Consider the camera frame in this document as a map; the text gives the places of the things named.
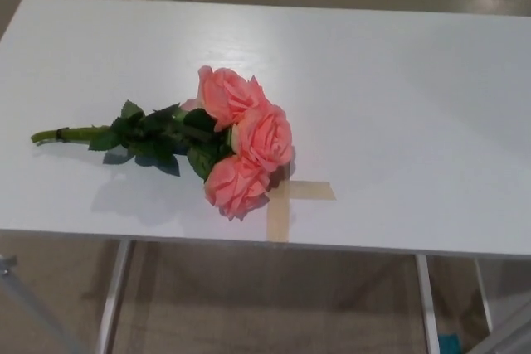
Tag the pink artificial rose bouquet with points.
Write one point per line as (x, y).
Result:
(261, 134)

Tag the beige horizontal tape strip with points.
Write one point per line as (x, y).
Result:
(315, 190)

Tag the white table leg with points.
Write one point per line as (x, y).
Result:
(113, 300)
(427, 304)
(484, 296)

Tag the teal floor object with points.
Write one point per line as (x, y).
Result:
(452, 343)

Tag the grey metal stand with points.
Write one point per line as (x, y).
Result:
(25, 308)

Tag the grey metal bar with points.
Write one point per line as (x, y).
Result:
(516, 333)

